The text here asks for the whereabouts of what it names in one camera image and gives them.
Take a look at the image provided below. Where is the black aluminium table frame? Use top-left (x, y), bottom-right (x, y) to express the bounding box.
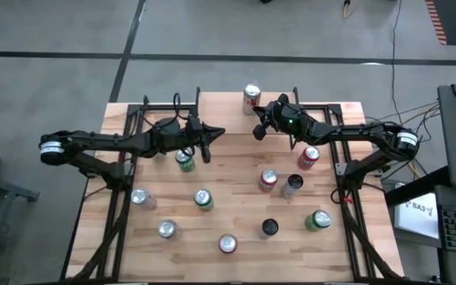
top-left (59, 93), bottom-right (405, 285)

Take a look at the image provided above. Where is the silver beverage can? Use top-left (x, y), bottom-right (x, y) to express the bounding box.
top-left (157, 218), bottom-right (181, 241)
top-left (130, 188), bottom-right (158, 211)

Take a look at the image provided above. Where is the grey side table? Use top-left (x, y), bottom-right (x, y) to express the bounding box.
top-left (0, 169), bottom-right (41, 285)

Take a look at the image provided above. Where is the black desk support beam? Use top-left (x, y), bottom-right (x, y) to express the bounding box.
top-left (384, 165), bottom-right (450, 207)

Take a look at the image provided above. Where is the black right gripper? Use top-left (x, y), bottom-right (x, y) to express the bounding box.
top-left (253, 93), bottom-right (309, 141)

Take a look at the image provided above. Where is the black floor cable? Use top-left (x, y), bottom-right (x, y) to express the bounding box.
top-left (388, 0), bottom-right (405, 116)

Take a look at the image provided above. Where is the silver Diet Coke can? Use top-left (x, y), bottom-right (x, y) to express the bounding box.
top-left (242, 82), bottom-right (262, 116)

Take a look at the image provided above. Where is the white paper sign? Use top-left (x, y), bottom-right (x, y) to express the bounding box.
top-left (393, 192), bottom-right (441, 241)

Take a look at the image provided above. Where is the green Sprite can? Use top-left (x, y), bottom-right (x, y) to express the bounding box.
top-left (174, 148), bottom-right (196, 173)
top-left (304, 209), bottom-right (333, 233)
top-left (193, 188), bottom-right (215, 213)

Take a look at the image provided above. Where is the silver Celsius Arctic Vibe can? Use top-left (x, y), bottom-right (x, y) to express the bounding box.
top-left (257, 217), bottom-right (280, 241)

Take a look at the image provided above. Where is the red Fanta can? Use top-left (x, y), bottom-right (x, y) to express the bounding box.
top-left (296, 145), bottom-right (321, 172)
top-left (258, 169), bottom-right (279, 194)
top-left (218, 233), bottom-right (239, 255)

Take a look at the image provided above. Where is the wooden shelf black metal frame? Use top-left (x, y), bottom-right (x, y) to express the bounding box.
top-left (193, 85), bottom-right (303, 150)

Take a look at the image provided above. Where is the slim Celsius can black lid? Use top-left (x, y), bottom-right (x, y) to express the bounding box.
top-left (279, 173), bottom-right (305, 200)

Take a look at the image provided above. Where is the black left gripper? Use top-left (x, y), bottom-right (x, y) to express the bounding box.
top-left (180, 118), bottom-right (226, 164)

